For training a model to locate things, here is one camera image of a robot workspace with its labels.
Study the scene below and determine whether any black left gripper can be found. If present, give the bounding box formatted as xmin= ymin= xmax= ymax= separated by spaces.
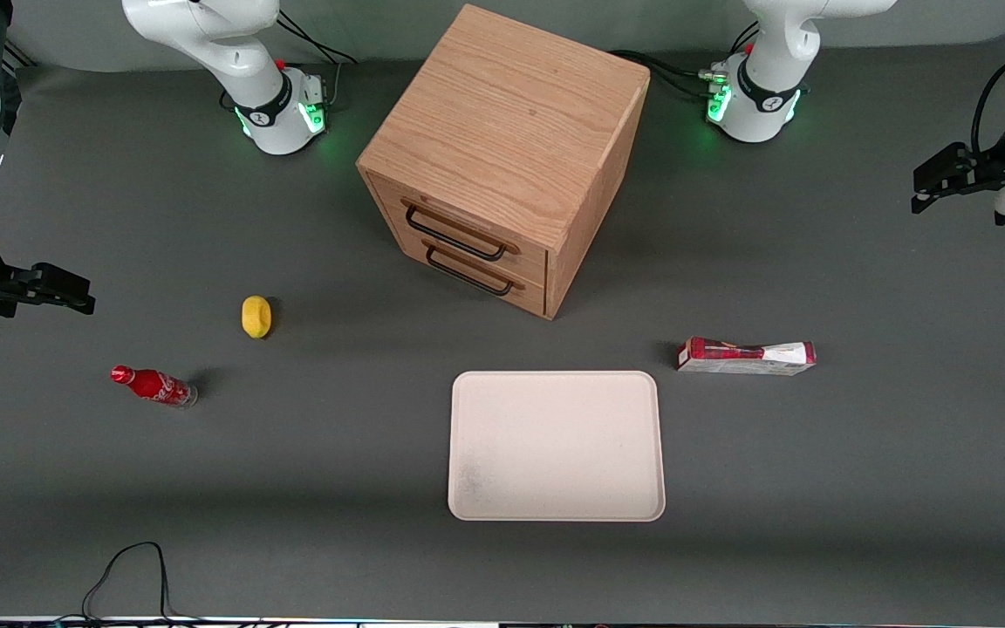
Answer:
xmin=910 ymin=138 xmax=1005 ymax=215

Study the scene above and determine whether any red cookie box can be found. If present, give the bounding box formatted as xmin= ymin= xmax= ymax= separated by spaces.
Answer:
xmin=676 ymin=337 xmax=817 ymax=377

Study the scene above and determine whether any beige plastic tray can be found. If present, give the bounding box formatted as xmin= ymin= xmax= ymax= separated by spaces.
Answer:
xmin=448 ymin=370 xmax=667 ymax=523

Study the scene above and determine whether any red cola bottle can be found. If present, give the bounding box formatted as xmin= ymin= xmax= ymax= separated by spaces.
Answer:
xmin=110 ymin=365 xmax=199 ymax=409

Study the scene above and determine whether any yellow lemon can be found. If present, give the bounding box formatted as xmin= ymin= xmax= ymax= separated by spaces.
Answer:
xmin=241 ymin=295 xmax=273 ymax=339

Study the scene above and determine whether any wooden drawer with larger front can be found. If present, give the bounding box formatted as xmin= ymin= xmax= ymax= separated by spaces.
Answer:
xmin=366 ymin=171 xmax=550 ymax=282

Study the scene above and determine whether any wooden two-drawer cabinet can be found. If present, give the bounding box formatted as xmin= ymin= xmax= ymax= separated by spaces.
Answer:
xmin=356 ymin=3 xmax=652 ymax=322

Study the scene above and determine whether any wooden drawer with smaller front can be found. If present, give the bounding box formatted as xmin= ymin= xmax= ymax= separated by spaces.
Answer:
xmin=398 ymin=234 xmax=549 ymax=318

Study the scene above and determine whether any black left arm base cable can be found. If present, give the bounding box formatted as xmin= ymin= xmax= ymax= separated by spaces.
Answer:
xmin=609 ymin=21 xmax=762 ymax=99

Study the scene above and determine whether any black arm base cable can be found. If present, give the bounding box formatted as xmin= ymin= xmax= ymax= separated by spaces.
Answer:
xmin=276 ymin=9 xmax=359 ymax=110
xmin=609 ymin=21 xmax=762 ymax=99

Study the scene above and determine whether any black looped table-edge cable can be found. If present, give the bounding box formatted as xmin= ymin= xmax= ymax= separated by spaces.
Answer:
xmin=53 ymin=541 xmax=207 ymax=625

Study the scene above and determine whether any black right arm base cable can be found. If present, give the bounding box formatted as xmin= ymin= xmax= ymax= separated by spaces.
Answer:
xmin=276 ymin=9 xmax=359 ymax=110

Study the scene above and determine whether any long black drawer handle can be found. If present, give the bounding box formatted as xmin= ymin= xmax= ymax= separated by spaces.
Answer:
xmin=403 ymin=202 xmax=522 ymax=263

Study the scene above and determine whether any short black drawer handle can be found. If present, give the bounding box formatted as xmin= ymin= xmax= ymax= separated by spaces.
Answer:
xmin=422 ymin=240 xmax=526 ymax=298

